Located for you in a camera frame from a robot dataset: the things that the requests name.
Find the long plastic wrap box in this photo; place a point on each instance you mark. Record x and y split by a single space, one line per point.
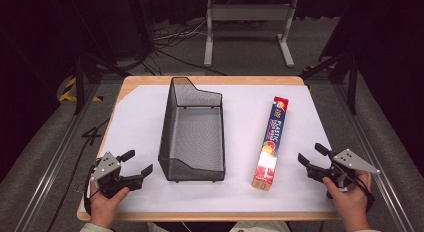
271 142

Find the person's right hand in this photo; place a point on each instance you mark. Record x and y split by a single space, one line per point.
350 202

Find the white metal stand frame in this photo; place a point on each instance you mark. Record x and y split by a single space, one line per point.
248 12

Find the black metal stand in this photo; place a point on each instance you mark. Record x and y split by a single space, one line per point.
351 85
79 82

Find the yellow black hazard tape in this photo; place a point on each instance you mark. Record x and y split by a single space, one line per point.
68 90

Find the aluminium floor rail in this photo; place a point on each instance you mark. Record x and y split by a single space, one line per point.
373 152
53 162

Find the white table mat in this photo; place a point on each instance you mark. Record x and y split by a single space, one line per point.
133 125

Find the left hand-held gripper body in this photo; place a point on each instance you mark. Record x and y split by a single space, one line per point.
108 178

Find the person's left hand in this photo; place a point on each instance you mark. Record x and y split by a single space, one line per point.
105 207

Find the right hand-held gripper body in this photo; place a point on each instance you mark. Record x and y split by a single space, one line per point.
346 163

